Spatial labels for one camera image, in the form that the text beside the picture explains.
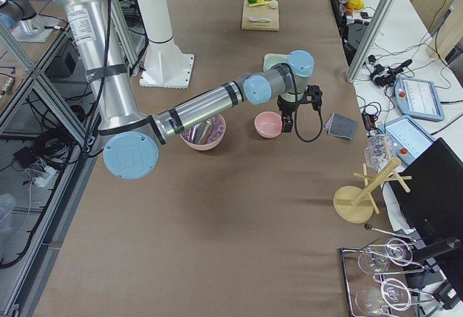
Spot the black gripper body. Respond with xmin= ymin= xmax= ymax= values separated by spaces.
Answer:
xmin=277 ymin=96 xmax=297 ymax=132

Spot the small pink bowl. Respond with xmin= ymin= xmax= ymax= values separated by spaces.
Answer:
xmin=254 ymin=111 xmax=282 ymax=139

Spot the white plastic spoon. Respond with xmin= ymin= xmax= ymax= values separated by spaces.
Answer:
xmin=248 ymin=17 xmax=272 ymax=23

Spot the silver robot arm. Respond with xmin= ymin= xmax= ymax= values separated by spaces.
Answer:
xmin=54 ymin=0 xmax=315 ymax=179

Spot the green bowl stack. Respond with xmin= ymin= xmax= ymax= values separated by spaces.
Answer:
xmin=263 ymin=54 xmax=290 ymax=72

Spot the large pink ice bowl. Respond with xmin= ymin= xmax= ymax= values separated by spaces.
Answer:
xmin=180 ymin=114 xmax=226 ymax=151

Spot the yellow plastic spoon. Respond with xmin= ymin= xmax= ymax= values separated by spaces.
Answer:
xmin=248 ymin=1 xmax=271 ymax=7

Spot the cream rabbit tray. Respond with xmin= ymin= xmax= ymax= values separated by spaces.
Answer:
xmin=263 ymin=53 xmax=290 ymax=74

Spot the grey folded cloth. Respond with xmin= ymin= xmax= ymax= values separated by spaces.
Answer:
xmin=325 ymin=113 xmax=358 ymax=140

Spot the metal ice scoop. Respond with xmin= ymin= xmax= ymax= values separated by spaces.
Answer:
xmin=187 ymin=119 xmax=213 ymax=145

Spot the bamboo cutting board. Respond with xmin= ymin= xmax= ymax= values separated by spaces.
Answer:
xmin=241 ymin=0 xmax=280 ymax=32

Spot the clear glass mug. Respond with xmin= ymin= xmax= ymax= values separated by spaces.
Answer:
xmin=365 ymin=134 xmax=396 ymax=171

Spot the wooden mug tree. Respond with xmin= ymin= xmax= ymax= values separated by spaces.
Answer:
xmin=334 ymin=156 xmax=411 ymax=224

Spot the blue teach pendant near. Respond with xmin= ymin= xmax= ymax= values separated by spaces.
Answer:
xmin=383 ymin=115 xmax=436 ymax=165

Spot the blue teach pendant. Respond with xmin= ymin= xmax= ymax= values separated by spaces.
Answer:
xmin=383 ymin=115 xmax=436 ymax=165
xmin=394 ymin=77 xmax=445 ymax=122

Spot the blue teach pendant far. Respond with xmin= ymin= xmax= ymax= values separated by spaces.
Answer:
xmin=394 ymin=77 xmax=445 ymax=122

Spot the black monitor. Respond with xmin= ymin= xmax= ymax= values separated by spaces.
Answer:
xmin=390 ymin=138 xmax=462 ymax=241

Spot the wine glass upper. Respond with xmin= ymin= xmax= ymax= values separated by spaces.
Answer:
xmin=357 ymin=238 xmax=412 ymax=274

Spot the wine glass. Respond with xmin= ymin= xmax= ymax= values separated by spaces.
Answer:
xmin=357 ymin=238 xmax=412 ymax=274
xmin=354 ymin=278 xmax=412 ymax=316

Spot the wine glass lower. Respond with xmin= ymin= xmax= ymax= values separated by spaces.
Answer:
xmin=354 ymin=278 xmax=412 ymax=316

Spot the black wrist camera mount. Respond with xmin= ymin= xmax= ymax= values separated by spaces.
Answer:
xmin=301 ymin=85 xmax=323 ymax=112

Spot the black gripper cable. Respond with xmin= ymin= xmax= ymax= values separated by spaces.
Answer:
xmin=293 ymin=105 xmax=323 ymax=142

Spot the aluminium frame post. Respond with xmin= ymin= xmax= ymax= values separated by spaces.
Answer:
xmin=347 ymin=0 xmax=395 ymax=83

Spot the wire glass rack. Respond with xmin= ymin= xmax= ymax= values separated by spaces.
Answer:
xmin=339 ymin=224 xmax=436 ymax=316

